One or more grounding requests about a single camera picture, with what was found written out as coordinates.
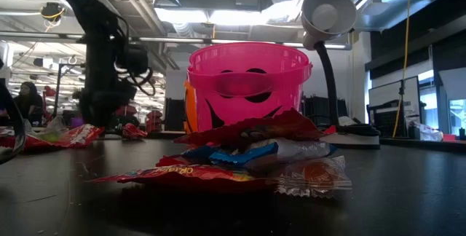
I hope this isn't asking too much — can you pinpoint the red bag white print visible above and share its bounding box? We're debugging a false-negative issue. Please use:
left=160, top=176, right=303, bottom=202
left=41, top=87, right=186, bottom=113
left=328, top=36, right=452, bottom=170
left=24, top=124, right=106, bottom=149

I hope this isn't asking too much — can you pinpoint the yellow hanging cable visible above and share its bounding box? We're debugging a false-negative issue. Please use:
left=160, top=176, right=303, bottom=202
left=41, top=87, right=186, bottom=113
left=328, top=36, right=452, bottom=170
left=392, top=0, right=411, bottom=138

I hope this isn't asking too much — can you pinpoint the person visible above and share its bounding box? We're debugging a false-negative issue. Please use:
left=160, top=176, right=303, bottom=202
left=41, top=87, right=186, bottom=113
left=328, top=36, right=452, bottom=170
left=13, top=81, right=45, bottom=127

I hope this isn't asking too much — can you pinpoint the black crate stack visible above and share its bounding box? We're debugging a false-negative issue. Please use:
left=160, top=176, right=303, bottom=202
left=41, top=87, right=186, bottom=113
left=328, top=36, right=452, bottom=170
left=304, top=95, right=349, bottom=127
left=164, top=97, right=186, bottom=132

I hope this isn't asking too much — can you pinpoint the clear plastic bag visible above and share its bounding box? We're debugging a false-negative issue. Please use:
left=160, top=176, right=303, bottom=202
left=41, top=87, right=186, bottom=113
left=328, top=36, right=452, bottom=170
left=407, top=120, right=444, bottom=142

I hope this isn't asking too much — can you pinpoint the orange pumpkin bucket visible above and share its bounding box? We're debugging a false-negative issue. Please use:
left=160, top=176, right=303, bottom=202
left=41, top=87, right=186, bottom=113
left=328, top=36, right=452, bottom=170
left=183, top=79, right=200, bottom=134

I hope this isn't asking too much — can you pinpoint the pink pumpkin face bucket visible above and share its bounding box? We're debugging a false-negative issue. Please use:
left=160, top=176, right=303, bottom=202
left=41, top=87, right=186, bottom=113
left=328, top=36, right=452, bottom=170
left=186, top=42, right=314, bottom=135

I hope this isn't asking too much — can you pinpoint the dark red candy wrapper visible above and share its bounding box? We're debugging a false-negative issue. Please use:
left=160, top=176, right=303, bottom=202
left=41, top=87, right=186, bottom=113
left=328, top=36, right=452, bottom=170
left=173, top=109, right=339, bottom=146

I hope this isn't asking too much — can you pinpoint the white desk lamp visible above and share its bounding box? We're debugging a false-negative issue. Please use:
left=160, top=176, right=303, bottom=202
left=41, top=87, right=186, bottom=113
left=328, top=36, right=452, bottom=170
left=300, top=0, right=382, bottom=146

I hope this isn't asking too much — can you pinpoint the black bucket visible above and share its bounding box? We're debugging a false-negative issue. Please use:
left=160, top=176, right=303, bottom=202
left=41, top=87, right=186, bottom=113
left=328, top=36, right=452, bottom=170
left=0, top=81, right=27, bottom=166

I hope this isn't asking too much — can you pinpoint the red Skittles candy bag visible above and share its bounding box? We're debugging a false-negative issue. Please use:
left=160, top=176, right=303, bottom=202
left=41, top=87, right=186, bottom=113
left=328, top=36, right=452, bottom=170
left=89, top=154, right=281, bottom=193

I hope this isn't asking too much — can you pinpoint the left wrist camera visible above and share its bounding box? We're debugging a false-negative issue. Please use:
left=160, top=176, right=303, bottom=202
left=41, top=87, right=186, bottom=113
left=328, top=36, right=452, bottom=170
left=125, top=44, right=151, bottom=77

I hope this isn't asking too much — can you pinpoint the gray board black frame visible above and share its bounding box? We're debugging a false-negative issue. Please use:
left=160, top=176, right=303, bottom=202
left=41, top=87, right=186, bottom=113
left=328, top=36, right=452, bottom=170
left=367, top=75, right=423, bottom=138

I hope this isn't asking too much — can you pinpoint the blue white candy wrapper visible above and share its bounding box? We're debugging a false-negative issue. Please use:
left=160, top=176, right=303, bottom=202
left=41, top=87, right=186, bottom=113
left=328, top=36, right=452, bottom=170
left=181, top=141, right=280, bottom=167
left=250, top=138, right=338, bottom=160

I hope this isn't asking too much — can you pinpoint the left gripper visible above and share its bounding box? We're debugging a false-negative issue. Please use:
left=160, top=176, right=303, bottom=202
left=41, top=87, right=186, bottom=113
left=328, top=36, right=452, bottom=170
left=78, top=78, right=138, bottom=128

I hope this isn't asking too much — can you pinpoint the black ceiling device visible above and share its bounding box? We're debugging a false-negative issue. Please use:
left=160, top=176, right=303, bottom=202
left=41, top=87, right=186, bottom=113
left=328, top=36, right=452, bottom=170
left=39, top=1, right=67, bottom=23

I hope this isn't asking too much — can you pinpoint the clear wrapper orange candy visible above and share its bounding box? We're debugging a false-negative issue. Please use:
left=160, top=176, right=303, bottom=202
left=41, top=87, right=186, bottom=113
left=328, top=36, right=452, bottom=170
left=275, top=154, right=353, bottom=199

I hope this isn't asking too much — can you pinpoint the clear wrapper green candy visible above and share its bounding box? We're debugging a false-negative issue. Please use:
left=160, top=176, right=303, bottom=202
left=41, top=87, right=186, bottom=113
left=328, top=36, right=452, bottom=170
left=38, top=116, right=72, bottom=142

